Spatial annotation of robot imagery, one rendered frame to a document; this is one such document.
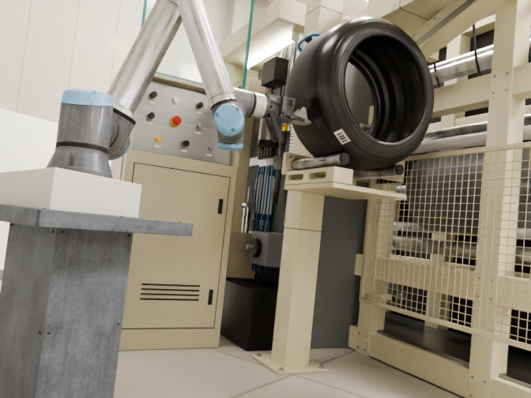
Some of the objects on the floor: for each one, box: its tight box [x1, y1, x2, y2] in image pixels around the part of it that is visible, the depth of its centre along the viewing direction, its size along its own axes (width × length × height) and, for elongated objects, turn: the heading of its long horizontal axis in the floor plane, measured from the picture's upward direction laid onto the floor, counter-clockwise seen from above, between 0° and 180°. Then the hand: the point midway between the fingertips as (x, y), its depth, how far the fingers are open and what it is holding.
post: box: [271, 0, 344, 366], centre depth 220 cm, size 13×13×250 cm
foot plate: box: [250, 353, 330, 375], centre depth 213 cm, size 27×27×2 cm
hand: (307, 124), depth 177 cm, fingers closed
